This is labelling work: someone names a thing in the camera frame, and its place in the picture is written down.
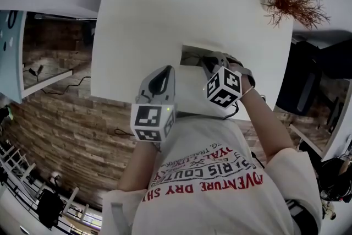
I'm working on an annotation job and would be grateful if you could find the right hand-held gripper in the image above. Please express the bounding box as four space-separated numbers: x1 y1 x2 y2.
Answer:
201 51 243 114

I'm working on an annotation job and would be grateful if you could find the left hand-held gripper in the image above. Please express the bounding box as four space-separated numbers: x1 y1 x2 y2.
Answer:
130 65 177 144

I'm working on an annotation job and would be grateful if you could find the person's left forearm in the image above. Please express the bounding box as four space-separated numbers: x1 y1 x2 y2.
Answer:
118 141 163 192

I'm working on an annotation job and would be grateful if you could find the person's right forearm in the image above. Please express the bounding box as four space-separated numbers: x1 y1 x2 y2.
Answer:
238 82 299 165

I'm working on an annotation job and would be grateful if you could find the person's right hand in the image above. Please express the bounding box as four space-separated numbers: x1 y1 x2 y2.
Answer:
228 61 245 73

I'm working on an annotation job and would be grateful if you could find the white desk with round grommet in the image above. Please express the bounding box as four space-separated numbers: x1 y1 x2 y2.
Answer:
90 0 294 121

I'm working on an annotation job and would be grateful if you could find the black office chair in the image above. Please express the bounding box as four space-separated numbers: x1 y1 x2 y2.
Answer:
276 38 342 119

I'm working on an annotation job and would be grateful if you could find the person's white printed shirt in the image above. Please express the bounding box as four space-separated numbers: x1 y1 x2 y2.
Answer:
101 115 322 235

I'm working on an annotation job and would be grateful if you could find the pale blue desk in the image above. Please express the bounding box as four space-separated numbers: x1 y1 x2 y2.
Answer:
0 9 28 104

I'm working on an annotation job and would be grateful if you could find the white metal rack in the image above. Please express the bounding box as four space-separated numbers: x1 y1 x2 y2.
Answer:
0 143 83 218

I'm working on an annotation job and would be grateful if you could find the black device on stand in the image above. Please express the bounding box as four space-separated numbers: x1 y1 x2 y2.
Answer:
37 188 65 231

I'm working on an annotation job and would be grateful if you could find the grey hand strap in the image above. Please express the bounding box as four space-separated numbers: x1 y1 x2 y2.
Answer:
238 68 256 89

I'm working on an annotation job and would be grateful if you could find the thin bracelet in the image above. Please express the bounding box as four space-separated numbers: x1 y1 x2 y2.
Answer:
241 85 255 97

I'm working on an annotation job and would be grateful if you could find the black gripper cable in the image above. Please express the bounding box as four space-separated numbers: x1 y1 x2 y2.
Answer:
222 103 241 121

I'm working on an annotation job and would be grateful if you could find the black floor cable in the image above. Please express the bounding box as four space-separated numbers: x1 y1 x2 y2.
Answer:
41 75 91 96

